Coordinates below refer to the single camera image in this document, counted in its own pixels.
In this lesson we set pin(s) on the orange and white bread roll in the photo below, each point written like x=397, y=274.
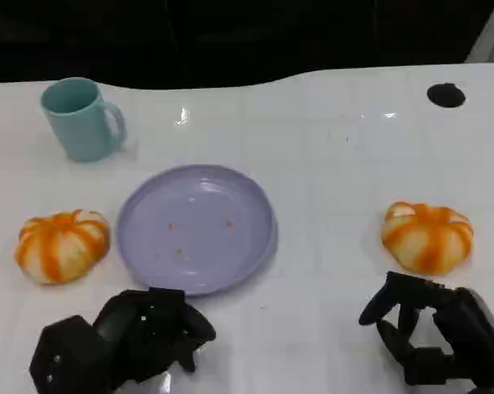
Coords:
x=62, y=248
x=427, y=242

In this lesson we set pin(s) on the pale green mug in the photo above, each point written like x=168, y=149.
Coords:
x=83, y=131

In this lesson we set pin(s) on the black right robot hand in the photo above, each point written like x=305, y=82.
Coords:
x=472, y=328

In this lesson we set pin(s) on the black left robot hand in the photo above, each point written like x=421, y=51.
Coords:
x=148, y=328

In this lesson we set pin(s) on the black backdrop cloth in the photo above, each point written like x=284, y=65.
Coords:
x=230, y=37

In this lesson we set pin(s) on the black round table grommet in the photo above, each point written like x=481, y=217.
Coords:
x=446, y=95

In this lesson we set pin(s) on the grey metal frame post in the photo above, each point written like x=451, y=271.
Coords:
x=493, y=33

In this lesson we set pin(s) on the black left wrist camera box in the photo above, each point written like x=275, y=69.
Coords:
x=62, y=353

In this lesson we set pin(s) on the lilac plate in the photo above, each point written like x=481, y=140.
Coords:
x=198, y=246

